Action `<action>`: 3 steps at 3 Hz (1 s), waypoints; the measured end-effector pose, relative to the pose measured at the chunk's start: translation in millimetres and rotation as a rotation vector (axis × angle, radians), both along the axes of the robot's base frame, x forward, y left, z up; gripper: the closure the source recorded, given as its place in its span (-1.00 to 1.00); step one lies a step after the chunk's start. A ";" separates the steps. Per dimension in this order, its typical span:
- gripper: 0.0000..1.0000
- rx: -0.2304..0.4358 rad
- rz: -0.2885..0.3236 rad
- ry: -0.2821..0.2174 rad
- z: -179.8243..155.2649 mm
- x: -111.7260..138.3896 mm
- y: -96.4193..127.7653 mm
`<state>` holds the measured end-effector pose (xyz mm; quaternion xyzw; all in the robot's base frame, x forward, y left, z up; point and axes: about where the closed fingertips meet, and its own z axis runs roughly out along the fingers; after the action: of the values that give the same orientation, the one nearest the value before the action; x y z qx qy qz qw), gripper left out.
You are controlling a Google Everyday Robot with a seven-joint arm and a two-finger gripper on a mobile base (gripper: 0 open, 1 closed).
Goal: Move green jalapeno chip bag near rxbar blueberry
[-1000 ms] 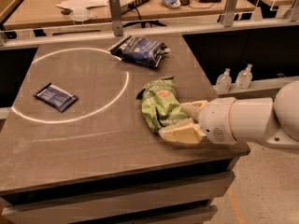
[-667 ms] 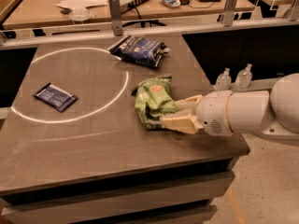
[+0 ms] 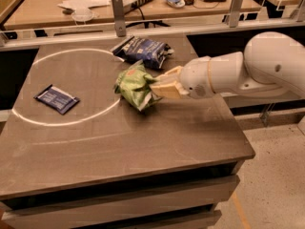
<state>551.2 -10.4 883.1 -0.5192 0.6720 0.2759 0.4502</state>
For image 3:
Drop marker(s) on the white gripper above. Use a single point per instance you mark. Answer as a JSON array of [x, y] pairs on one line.
[[194, 76]]

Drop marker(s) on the green jalapeno chip bag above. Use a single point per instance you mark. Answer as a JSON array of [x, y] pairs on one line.
[[134, 85]]

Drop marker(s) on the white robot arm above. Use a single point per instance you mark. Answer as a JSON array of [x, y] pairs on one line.
[[271, 64]]

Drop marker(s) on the blue chip bag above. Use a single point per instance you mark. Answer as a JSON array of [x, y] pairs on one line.
[[152, 53]]

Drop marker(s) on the blue rxbar blueberry bar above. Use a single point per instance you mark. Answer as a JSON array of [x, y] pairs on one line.
[[57, 99]]

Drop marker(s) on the blue white face mask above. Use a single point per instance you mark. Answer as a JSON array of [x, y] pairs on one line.
[[176, 3]]

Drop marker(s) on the clear round lid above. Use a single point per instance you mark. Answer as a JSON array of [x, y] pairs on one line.
[[82, 15]]

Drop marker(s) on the white papers on desk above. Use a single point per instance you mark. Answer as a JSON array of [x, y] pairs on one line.
[[76, 4]]

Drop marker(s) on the wooden background desk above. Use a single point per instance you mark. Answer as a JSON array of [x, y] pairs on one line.
[[33, 14]]

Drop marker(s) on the left metal post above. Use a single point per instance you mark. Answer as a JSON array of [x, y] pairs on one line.
[[119, 18]]

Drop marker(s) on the metal post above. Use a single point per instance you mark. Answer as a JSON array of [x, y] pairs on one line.
[[119, 18], [234, 15]]

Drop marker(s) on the right metal post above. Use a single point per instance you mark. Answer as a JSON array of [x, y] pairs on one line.
[[234, 15]]

